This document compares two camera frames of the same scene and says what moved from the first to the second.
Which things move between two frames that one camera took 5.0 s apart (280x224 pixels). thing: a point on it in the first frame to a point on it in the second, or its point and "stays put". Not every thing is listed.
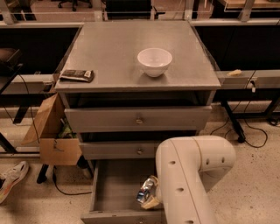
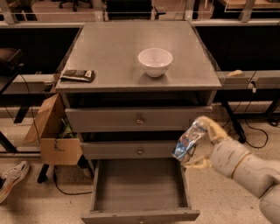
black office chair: [73, 3] stays put
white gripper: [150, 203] to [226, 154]
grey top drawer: [174, 119] stays put
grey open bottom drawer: [116, 185] stays put
